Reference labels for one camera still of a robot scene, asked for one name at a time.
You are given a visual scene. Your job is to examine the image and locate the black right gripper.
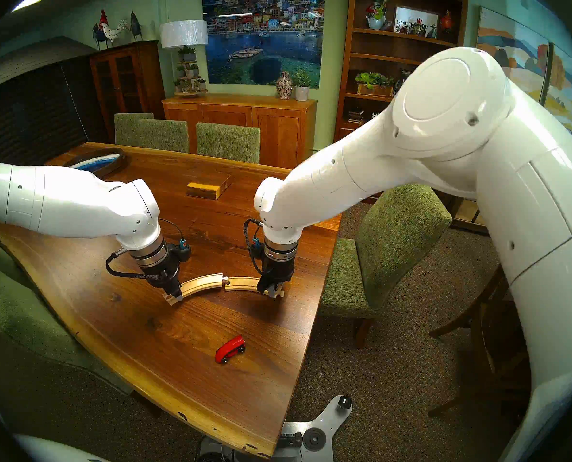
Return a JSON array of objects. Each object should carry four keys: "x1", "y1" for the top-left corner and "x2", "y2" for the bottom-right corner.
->
[{"x1": 257, "y1": 259, "x2": 298, "y2": 297}]

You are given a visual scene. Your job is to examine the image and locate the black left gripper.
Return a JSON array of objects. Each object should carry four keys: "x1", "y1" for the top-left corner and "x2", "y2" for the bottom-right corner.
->
[{"x1": 144, "y1": 257, "x2": 184, "y2": 302}]

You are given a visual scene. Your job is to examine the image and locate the curved wooden train track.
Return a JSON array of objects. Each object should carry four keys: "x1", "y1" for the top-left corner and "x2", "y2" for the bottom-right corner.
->
[
  {"x1": 224, "y1": 277, "x2": 286, "y2": 299},
  {"x1": 163, "y1": 273, "x2": 229, "y2": 307}
]

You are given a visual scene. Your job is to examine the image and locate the red toy train car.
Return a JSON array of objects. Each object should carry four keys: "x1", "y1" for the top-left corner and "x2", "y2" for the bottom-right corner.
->
[{"x1": 214, "y1": 335, "x2": 246, "y2": 365}]

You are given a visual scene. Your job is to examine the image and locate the white left shoulder shell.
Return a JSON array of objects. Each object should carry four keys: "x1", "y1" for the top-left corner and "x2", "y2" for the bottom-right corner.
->
[{"x1": 13, "y1": 434, "x2": 111, "y2": 462}]

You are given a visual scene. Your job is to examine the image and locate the rectangular wooden block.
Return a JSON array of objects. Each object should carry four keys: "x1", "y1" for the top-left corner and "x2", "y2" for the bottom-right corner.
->
[{"x1": 186, "y1": 173, "x2": 232, "y2": 200}]

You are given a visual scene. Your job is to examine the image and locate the green upholstered chair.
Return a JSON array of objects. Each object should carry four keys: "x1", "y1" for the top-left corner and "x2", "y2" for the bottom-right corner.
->
[
  {"x1": 317, "y1": 183, "x2": 453, "y2": 349},
  {"x1": 138, "y1": 119, "x2": 190, "y2": 154},
  {"x1": 114, "y1": 112, "x2": 155, "y2": 147},
  {"x1": 0, "y1": 225, "x2": 133, "y2": 395},
  {"x1": 196, "y1": 123, "x2": 261, "y2": 164}
]

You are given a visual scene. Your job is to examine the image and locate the light wood sideboard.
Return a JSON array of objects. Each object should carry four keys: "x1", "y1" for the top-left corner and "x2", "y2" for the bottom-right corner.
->
[{"x1": 162, "y1": 93, "x2": 318, "y2": 170}]

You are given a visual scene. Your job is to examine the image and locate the plant in white pot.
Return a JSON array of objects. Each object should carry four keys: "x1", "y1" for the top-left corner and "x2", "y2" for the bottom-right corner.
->
[{"x1": 292, "y1": 69, "x2": 312, "y2": 102}]

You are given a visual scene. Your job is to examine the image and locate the dark glass door console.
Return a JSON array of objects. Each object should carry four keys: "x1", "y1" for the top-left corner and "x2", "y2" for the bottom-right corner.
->
[{"x1": 447, "y1": 192, "x2": 489, "y2": 236}]

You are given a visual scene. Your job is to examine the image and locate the dark wood glass cabinet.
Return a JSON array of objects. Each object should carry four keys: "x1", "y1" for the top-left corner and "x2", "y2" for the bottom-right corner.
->
[{"x1": 89, "y1": 40, "x2": 166, "y2": 144}]

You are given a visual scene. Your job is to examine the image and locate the tiered stand with succulents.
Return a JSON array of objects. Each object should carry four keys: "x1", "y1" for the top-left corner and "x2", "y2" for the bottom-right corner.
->
[{"x1": 173, "y1": 45, "x2": 209, "y2": 97}]

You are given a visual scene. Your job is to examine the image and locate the dark wooden chair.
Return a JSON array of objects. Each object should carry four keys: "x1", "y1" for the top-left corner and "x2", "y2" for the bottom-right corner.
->
[{"x1": 428, "y1": 264, "x2": 532, "y2": 418}]

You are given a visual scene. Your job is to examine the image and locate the dark window blind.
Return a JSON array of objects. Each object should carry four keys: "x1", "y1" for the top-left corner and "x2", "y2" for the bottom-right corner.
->
[{"x1": 0, "y1": 57, "x2": 105, "y2": 168}]

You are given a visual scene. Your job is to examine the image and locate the succulents in wooden planter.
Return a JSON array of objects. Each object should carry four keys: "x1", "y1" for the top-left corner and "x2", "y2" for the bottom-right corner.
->
[{"x1": 355, "y1": 72, "x2": 397, "y2": 99}]

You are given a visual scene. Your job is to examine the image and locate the harbour town painting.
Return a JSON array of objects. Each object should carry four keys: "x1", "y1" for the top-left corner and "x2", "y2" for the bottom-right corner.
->
[{"x1": 201, "y1": 0, "x2": 326, "y2": 90}]

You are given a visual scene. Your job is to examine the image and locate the white lamp shade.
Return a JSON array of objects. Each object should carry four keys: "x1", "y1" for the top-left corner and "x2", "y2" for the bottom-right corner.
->
[{"x1": 159, "y1": 20, "x2": 209, "y2": 50}]

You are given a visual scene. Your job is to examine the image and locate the white rooster figurine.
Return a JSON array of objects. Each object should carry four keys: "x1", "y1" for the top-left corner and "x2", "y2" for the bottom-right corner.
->
[{"x1": 102, "y1": 19, "x2": 132, "y2": 47}]

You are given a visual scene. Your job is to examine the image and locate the blue rooster figurine red comb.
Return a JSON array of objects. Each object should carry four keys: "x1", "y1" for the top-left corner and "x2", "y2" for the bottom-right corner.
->
[{"x1": 92, "y1": 10, "x2": 110, "y2": 51}]

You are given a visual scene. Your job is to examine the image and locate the tall wooden bookshelf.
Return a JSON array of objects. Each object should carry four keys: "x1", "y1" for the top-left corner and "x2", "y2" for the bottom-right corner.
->
[{"x1": 333, "y1": 0, "x2": 470, "y2": 202}]

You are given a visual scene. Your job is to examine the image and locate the colourful ceramic figurine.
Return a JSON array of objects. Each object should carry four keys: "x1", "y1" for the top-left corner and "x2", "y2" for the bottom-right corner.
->
[{"x1": 365, "y1": 0, "x2": 390, "y2": 31}]

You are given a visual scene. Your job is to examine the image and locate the framed text sign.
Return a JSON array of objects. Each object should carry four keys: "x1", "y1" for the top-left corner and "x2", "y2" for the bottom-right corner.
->
[{"x1": 393, "y1": 5, "x2": 440, "y2": 37}]

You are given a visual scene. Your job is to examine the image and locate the abstract landscape canvas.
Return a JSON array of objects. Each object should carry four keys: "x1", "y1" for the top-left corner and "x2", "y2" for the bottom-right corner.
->
[
  {"x1": 477, "y1": 6, "x2": 554, "y2": 103},
  {"x1": 546, "y1": 42, "x2": 572, "y2": 144}
]

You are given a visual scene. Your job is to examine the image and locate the black braided cable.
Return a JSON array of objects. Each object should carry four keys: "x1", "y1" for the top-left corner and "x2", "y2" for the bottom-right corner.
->
[
  {"x1": 105, "y1": 248, "x2": 154, "y2": 280},
  {"x1": 243, "y1": 219, "x2": 267, "y2": 276}
]

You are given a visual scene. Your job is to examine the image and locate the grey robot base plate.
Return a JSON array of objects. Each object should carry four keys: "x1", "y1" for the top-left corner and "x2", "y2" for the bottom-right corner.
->
[{"x1": 197, "y1": 395, "x2": 354, "y2": 462}]

